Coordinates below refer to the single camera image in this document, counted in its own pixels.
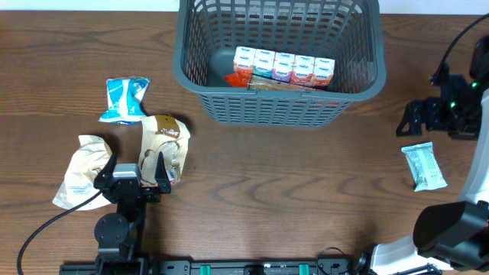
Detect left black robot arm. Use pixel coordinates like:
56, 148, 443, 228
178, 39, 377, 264
94, 154, 171, 275

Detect multipack tissue packets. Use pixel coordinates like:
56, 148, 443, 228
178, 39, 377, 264
233, 47, 335, 88

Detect black cable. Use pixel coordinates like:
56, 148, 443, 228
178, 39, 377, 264
439, 13, 489, 73
16, 189, 104, 275

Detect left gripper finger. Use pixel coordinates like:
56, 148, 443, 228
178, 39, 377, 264
154, 152, 171, 193
96, 154, 117, 182

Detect cream crumpled snack pouch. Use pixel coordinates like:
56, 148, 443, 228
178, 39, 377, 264
52, 135, 112, 209

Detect mint green wipes pack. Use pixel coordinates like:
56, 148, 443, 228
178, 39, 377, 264
401, 142, 448, 192

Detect right black cable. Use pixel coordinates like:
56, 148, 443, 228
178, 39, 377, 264
439, 13, 489, 73

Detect brown beige snack pouch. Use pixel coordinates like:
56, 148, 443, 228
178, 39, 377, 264
138, 115, 190, 186

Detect left black cable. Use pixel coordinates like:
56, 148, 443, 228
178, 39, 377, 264
16, 189, 104, 275

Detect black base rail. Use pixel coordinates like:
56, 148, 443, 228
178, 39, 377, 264
59, 258, 376, 275

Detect blue white snack packet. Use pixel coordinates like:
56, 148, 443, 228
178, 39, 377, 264
99, 76, 151, 125

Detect grey plastic basket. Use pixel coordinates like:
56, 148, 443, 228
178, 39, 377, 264
173, 0, 387, 128

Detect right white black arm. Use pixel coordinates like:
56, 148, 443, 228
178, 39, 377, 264
358, 37, 488, 274

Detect orange long biscuit pack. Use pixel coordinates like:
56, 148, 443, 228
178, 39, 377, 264
224, 72, 341, 106

